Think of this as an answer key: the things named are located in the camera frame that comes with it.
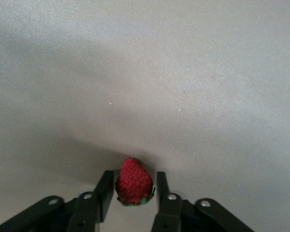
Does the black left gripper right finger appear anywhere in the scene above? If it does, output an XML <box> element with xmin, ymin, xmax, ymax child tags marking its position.
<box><xmin>152</xmin><ymin>171</ymin><xmax>256</xmax><ymax>232</ymax></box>

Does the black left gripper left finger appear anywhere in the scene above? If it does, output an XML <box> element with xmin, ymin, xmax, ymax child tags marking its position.
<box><xmin>0</xmin><ymin>170</ymin><xmax>115</xmax><ymax>232</ymax></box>

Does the red toy strawberry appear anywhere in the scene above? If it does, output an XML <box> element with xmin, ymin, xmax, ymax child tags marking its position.
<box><xmin>115</xmin><ymin>158</ymin><xmax>157</xmax><ymax>207</ymax></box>

